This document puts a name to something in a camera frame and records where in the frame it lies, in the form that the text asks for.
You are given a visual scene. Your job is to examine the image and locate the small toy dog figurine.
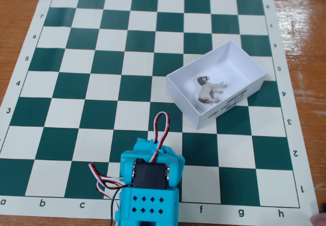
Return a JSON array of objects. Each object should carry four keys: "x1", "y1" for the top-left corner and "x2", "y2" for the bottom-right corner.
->
[{"x1": 196, "y1": 75, "x2": 225, "y2": 104}]

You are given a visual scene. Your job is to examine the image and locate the white cardboard box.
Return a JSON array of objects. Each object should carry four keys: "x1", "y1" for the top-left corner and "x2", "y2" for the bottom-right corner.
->
[{"x1": 166, "y1": 39, "x2": 267, "y2": 130}]

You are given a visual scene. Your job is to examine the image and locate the person's hand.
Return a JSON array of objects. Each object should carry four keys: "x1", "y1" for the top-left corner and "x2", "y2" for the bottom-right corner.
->
[{"x1": 310, "y1": 213, "x2": 326, "y2": 226}]

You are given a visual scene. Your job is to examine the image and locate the looped red white black cable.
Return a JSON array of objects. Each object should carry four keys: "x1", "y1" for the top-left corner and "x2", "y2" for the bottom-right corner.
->
[{"x1": 153, "y1": 111, "x2": 171, "y2": 163}]

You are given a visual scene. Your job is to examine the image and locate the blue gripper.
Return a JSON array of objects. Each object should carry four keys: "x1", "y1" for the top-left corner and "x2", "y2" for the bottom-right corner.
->
[{"x1": 131, "y1": 137, "x2": 186, "y2": 172}]

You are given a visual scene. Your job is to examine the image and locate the short red white black cable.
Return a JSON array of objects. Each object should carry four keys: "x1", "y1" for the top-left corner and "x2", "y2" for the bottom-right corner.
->
[{"x1": 96, "y1": 181, "x2": 120, "y2": 211}]

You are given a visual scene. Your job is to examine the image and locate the long red white black cable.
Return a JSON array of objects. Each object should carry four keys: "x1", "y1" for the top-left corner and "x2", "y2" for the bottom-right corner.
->
[{"x1": 88, "y1": 162, "x2": 126, "y2": 226}]

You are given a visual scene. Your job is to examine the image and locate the green white chessboard mat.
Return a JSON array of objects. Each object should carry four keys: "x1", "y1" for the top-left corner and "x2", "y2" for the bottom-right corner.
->
[{"x1": 0, "y1": 0, "x2": 323, "y2": 226}]

